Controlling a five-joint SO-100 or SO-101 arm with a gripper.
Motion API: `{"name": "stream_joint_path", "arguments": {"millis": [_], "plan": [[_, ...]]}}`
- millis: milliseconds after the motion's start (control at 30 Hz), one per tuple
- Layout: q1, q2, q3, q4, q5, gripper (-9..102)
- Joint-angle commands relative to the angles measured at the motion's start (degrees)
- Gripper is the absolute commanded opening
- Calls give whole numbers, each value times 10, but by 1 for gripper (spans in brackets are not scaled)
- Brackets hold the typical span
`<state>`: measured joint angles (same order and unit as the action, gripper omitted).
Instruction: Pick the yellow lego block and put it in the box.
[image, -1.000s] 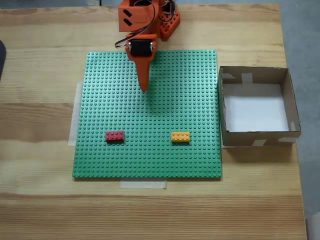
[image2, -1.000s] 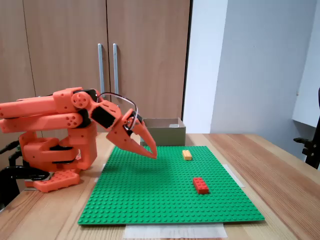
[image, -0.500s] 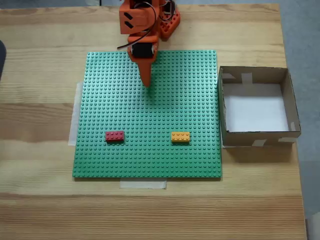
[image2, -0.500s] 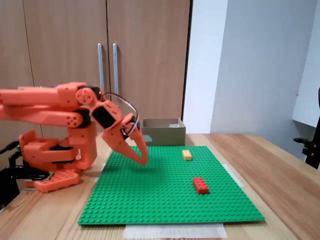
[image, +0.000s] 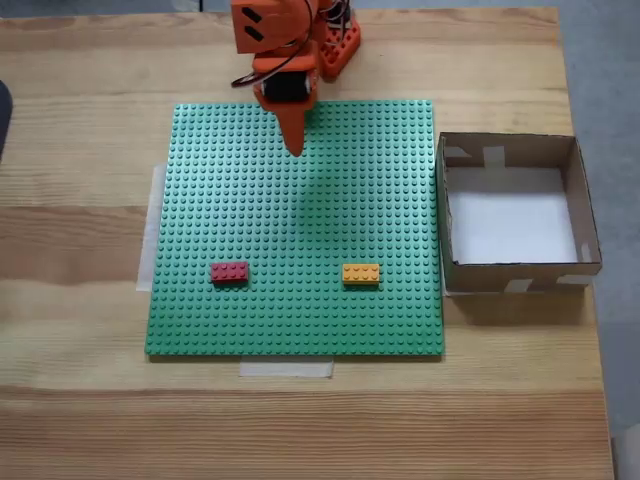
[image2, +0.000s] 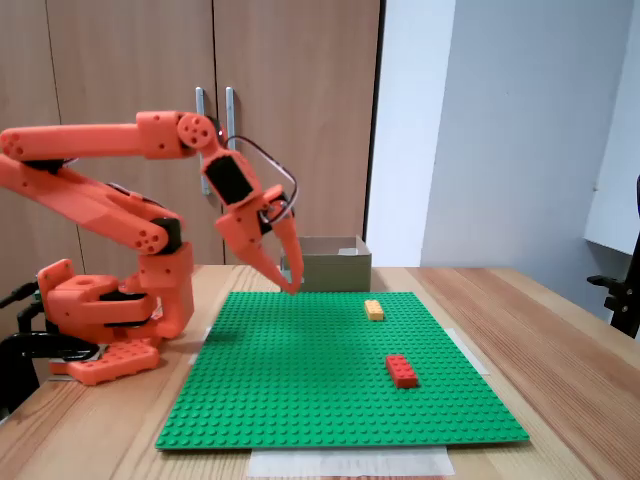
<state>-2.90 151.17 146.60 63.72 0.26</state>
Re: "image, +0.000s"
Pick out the yellow lego block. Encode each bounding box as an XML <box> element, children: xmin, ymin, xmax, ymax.
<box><xmin>341</xmin><ymin>263</ymin><xmax>382</xmax><ymax>287</ymax></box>

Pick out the green lego baseplate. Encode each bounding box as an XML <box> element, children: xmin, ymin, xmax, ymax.
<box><xmin>144</xmin><ymin>99</ymin><xmax>446</xmax><ymax>359</ymax></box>

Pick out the red lego block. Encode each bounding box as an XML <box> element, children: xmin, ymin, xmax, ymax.
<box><xmin>209</xmin><ymin>261</ymin><xmax>251</xmax><ymax>286</ymax></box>

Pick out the open cardboard box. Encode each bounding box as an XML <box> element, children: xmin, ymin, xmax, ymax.
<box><xmin>436</xmin><ymin>131</ymin><xmax>604</xmax><ymax>297</ymax></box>

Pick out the masking tape strip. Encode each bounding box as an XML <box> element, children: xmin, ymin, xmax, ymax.
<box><xmin>135</xmin><ymin>162</ymin><xmax>169</xmax><ymax>294</ymax></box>
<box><xmin>238</xmin><ymin>357</ymin><xmax>335</xmax><ymax>380</ymax></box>

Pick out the white paper sheet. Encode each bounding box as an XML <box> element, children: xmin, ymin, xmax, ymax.
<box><xmin>444</xmin><ymin>167</ymin><xmax>580</xmax><ymax>265</ymax></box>

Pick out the black rounded object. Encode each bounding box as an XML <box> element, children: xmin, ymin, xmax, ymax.
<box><xmin>0</xmin><ymin>79</ymin><xmax>15</xmax><ymax>166</ymax></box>

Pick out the red white black servo cable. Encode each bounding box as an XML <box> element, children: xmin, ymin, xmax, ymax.
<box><xmin>230</xmin><ymin>0</ymin><xmax>321</xmax><ymax>91</ymax></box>

